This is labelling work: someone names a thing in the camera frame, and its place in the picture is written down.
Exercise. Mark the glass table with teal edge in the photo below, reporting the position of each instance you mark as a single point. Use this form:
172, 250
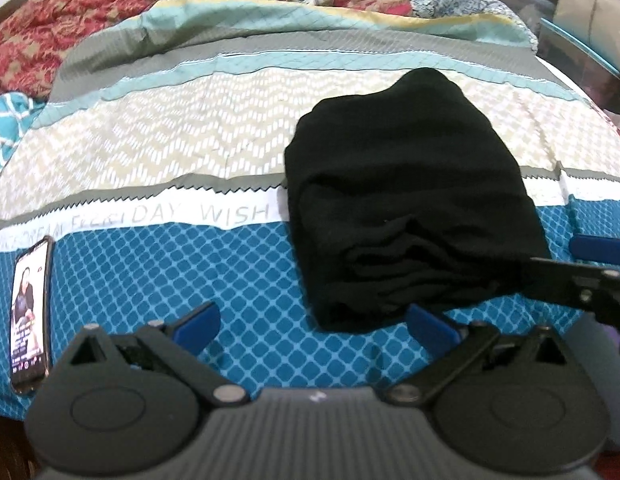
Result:
582, 39

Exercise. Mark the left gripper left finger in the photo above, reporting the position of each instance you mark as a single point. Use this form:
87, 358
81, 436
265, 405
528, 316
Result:
176, 346

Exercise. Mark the black smartphone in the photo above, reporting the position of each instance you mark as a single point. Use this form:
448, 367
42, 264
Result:
30, 343

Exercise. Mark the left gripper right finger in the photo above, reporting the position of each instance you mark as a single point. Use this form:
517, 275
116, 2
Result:
453, 348

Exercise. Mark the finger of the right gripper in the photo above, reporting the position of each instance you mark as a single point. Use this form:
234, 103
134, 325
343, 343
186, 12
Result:
593, 289
599, 249

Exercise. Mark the teal white lattice pillow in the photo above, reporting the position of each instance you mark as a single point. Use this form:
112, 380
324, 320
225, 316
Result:
17, 114

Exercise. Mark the black pants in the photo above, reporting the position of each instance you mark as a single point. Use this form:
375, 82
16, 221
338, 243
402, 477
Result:
404, 197

